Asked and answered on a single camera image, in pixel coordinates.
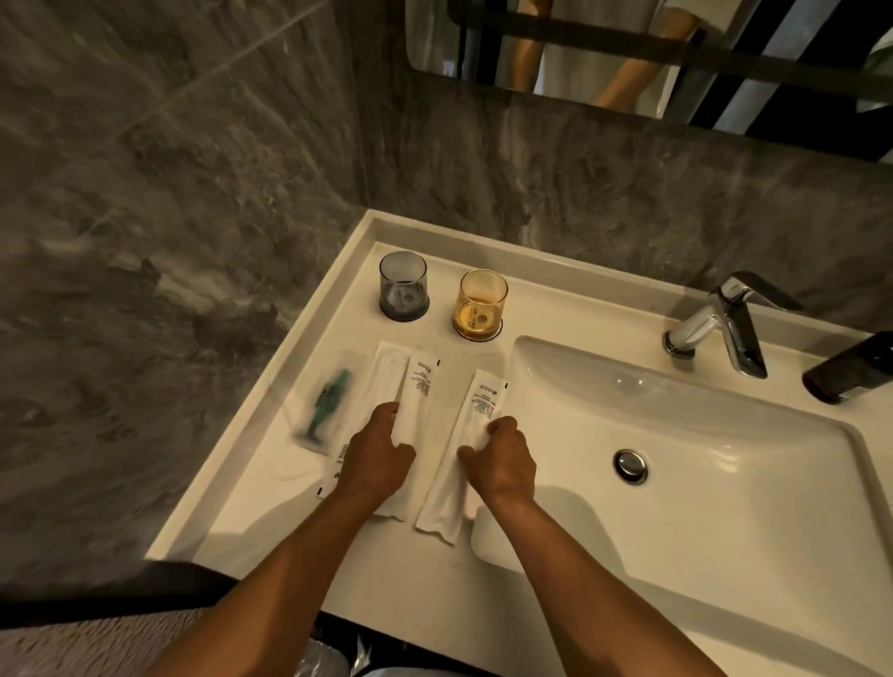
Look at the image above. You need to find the person's left hand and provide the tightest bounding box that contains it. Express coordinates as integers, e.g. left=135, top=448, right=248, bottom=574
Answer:
left=337, top=402, right=417, bottom=500

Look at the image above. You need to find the person's right hand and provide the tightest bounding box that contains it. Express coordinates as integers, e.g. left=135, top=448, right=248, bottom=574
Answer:
left=457, top=416, right=539, bottom=507

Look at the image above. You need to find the white printed sachet packet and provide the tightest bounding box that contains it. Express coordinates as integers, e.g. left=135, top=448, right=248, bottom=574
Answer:
left=315, top=340, right=411, bottom=500
left=371, top=352, right=442, bottom=520
left=415, top=368, right=510, bottom=545

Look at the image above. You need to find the person's right forearm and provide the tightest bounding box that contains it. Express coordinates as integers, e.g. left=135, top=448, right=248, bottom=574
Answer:
left=481, top=488, right=730, bottom=677

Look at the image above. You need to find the person's left forearm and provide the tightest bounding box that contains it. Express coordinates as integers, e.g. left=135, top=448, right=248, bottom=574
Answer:
left=136, top=485, right=399, bottom=677

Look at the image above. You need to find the clear packet with green razor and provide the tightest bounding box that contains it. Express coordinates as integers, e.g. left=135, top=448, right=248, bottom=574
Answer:
left=292, top=349, right=374, bottom=458

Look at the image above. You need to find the black round coaster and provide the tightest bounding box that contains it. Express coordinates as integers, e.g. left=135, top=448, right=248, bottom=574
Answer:
left=380, top=296, right=429, bottom=324
left=453, top=317, right=505, bottom=344

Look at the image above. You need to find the amber transparent cup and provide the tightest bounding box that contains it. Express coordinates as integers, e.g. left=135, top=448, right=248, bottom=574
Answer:
left=453, top=268, right=509, bottom=336

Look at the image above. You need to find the chrome drain stopper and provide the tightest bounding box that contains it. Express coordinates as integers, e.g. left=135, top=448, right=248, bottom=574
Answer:
left=613, top=450, right=650, bottom=485

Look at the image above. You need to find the grey transparent cup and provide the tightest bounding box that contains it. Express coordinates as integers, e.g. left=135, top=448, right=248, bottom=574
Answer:
left=379, top=251, right=428, bottom=315

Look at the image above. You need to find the clear plastic bin liner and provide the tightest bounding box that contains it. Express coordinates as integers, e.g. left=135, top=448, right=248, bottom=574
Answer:
left=299, top=626, right=381, bottom=677

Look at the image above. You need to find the white ceramic sink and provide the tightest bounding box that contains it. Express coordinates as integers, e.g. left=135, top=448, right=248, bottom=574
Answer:
left=143, top=208, right=893, bottom=677

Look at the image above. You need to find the chrome faucet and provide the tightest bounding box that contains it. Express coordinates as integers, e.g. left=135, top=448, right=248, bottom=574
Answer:
left=662, top=271, right=805, bottom=379

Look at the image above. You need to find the dark soap bottle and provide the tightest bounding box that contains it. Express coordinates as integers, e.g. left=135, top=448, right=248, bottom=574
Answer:
left=801, top=331, right=893, bottom=405

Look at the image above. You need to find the wall mirror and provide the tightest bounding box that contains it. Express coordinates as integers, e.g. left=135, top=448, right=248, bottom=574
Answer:
left=405, top=0, right=893, bottom=146

